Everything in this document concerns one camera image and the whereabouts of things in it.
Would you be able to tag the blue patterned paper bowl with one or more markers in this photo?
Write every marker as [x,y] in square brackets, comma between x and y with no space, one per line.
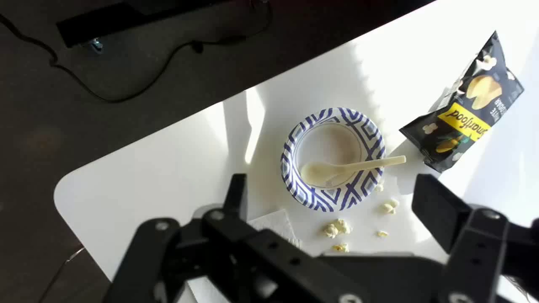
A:
[368,131]

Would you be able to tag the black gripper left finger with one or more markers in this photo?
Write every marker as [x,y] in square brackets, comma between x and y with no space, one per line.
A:
[186,257]

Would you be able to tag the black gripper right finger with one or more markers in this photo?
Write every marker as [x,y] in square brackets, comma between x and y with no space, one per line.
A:
[477,246]

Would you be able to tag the cream plastic spoon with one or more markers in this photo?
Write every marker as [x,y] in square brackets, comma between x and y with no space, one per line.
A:
[326,170]

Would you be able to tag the black popcorn bag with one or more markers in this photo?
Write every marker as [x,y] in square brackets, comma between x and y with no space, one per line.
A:
[472,106]

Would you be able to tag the black floor bar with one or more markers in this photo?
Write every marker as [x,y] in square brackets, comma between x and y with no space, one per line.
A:
[112,22]

